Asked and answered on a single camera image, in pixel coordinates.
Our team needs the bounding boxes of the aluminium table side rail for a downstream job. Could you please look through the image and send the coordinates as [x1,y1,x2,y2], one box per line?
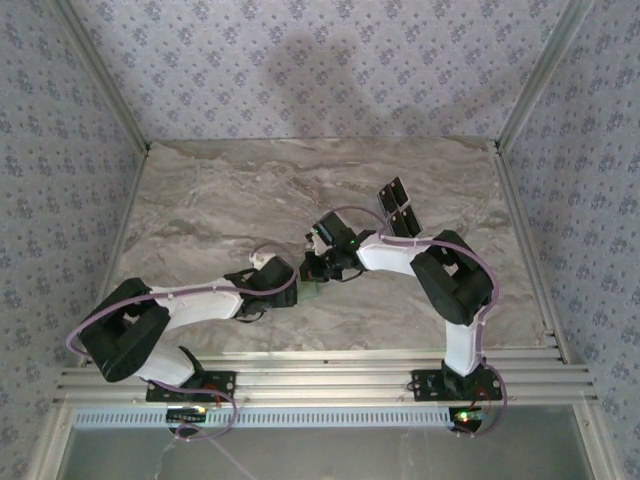
[24,142,154,480]
[487,139,571,364]

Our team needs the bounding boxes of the controller circuit board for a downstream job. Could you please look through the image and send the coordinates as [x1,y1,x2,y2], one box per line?
[448,407,489,434]
[166,407,209,425]

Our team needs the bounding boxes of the aluminium front rails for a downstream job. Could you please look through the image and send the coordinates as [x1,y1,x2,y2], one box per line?
[52,347,600,407]

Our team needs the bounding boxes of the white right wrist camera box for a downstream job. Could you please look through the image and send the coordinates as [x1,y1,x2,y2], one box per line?
[305,233,331,257]

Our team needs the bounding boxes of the aluminium frame post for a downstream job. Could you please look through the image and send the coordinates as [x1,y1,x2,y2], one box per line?
[49,0,154,154]
[497,0,599,149]

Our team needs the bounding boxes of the grey slotted cable duct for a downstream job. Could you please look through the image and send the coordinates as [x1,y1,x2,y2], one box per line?
[73,405,454,430]

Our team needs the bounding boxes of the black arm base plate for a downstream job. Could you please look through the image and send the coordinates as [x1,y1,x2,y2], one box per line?
[410,368,504,403]
[145,368,238,404]

